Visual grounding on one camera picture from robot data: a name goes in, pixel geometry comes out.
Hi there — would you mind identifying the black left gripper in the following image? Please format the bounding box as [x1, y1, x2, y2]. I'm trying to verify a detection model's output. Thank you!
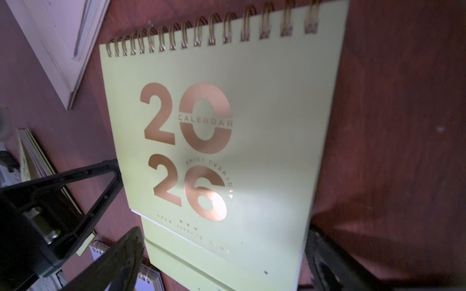
[1, 160, 123, 291]

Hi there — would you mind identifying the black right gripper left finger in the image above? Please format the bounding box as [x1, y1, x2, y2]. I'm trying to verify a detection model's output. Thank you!
[63, 227, 143, 291]

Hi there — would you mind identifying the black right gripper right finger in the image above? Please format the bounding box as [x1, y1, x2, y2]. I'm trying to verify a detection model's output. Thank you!
[305, 224, 392, 291]

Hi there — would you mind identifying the green 2026 desk calendar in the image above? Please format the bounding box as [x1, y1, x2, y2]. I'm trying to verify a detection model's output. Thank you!
[100, 1, 349, 291]

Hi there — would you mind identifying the purple 2026 desk calendar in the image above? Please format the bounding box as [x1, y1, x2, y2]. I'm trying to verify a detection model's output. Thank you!
[89, 240, 165, 291]

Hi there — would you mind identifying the green 2026 calendar left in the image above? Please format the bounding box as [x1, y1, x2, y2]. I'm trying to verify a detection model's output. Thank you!
[17, 129, 97, 256]

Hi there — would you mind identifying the pink 2026 desk calendar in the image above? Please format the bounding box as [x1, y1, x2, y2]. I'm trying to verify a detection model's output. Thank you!
[7, 0, 110, 110]

